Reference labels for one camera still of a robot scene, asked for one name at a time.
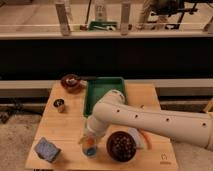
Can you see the blue plastic cup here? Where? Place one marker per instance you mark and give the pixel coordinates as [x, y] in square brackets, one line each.
[91, 152]

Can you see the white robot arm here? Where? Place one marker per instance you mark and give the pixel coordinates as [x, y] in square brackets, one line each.
[192, 128]

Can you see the blue sponge block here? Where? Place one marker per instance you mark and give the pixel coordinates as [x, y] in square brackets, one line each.
[46, 150]

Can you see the dark brown bowl front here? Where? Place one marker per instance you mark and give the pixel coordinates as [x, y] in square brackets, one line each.
[121, 146]

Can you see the red brown bowl back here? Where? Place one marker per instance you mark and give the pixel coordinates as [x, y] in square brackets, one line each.
[71, 83]

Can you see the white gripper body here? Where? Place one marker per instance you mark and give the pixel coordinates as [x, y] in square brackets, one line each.
[88, 131]

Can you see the background green tray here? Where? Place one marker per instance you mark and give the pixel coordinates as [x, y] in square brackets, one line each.
[105, 26]

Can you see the green plastic tray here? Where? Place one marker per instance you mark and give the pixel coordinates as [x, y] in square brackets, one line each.
[97, 88]

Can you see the orange yellow apple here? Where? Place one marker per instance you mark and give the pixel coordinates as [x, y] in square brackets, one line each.
[88, 143]

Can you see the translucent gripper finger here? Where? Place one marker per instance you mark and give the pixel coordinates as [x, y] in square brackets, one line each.
[96, 142]
[82, 139]

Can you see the grey cloth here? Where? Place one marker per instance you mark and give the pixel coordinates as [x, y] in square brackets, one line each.
[138, 140]

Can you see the black office chair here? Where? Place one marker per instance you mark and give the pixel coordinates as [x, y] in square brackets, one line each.
[172, 7]

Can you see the orange carrot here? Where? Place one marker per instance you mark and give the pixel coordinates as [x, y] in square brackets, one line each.
[147, 139]

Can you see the small metal cup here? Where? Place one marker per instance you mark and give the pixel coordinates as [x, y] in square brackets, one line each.
[59, 104]

